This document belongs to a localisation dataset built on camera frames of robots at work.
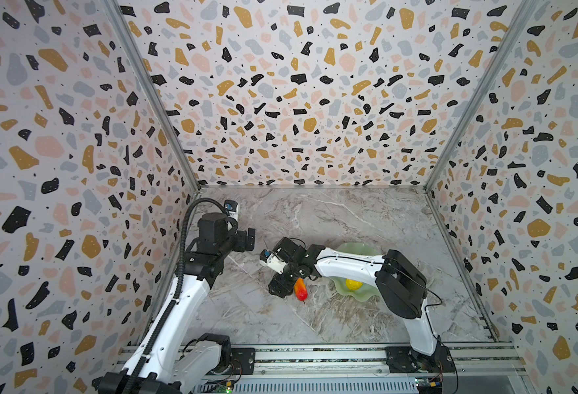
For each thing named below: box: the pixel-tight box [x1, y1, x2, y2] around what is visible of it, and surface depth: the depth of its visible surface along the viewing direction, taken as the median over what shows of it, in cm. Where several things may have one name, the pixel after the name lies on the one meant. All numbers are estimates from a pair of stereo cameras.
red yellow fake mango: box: [293, 277, 308, 302], surface depth 87 cm
